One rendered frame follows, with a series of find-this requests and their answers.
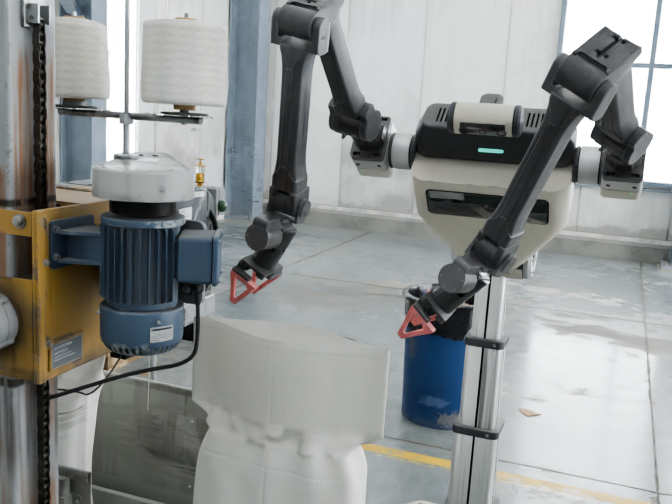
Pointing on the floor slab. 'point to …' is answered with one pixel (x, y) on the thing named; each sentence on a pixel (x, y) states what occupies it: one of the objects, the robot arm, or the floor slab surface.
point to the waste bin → (434, 364)
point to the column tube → (14, 260)
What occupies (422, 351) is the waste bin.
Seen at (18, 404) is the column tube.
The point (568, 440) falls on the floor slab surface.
